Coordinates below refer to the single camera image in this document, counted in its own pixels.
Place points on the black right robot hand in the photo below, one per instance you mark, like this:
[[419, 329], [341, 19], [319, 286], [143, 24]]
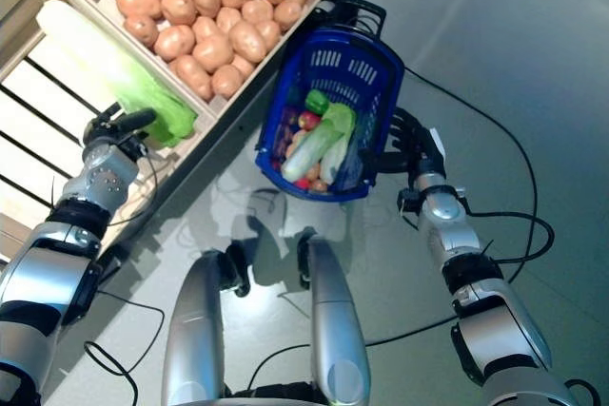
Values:
[[414, 149]]

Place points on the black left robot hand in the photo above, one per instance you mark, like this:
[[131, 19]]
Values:
[[114, 128]]

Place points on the green white napa cabbage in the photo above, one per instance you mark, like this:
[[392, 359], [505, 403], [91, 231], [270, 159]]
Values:
[[333, 161], [95, 54], [309, 147]]

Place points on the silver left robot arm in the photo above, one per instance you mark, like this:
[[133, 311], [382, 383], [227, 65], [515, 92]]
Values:
[[100, 182]]

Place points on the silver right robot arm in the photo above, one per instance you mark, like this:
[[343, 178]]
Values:
[[442, 216]]

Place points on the small brown basket potato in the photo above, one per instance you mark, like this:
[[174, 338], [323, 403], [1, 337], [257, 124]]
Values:
[[320, 185], [300, 137], [314, 170]]

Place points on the blue plastic shopping basket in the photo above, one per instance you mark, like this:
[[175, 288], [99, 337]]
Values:
[[295, 52]]

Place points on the wooden slatted cabbage crate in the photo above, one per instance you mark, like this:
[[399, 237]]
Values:
[[176, 159]]

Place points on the red apple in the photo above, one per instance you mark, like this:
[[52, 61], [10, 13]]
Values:
[[309, 120]]

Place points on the green bell pepper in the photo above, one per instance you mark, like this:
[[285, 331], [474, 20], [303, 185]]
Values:
[[316, 99]]

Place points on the red tomato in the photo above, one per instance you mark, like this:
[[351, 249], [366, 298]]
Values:
[[302, 182]]

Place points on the purple eggplant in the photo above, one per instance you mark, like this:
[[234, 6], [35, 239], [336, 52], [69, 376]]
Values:
[[285, 130]]

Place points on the wooden crate of potatoes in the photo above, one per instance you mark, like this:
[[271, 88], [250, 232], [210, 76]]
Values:
[[276, 47]]

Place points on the silver right robot leg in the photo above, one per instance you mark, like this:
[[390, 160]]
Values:
[[333, 330]]

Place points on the black robot waist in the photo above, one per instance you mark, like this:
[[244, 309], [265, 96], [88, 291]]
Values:
[[266, 395]]

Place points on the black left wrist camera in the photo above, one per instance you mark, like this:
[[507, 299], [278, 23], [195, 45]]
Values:
[[139, 148]]

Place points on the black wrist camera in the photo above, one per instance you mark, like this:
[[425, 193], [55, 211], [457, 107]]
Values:
[[139, 148], [409, 197]]

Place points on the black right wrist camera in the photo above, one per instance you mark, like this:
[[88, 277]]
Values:
[[409, 197]]

